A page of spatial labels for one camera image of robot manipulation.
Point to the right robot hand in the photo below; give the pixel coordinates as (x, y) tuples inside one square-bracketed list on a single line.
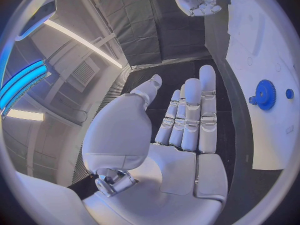
[(194, 3)]

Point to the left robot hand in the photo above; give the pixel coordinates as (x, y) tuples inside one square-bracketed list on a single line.
[(145, 200)]

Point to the small blue peg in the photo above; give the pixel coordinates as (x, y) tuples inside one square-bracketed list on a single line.
[(252, 100)]

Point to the white task board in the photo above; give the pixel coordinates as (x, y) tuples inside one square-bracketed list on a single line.
[(264, 138)]

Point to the glowing light bar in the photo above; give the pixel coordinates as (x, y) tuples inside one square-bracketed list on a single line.
[(21, 84)]

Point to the blue gear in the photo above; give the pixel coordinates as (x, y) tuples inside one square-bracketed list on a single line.
[(266, 94)]

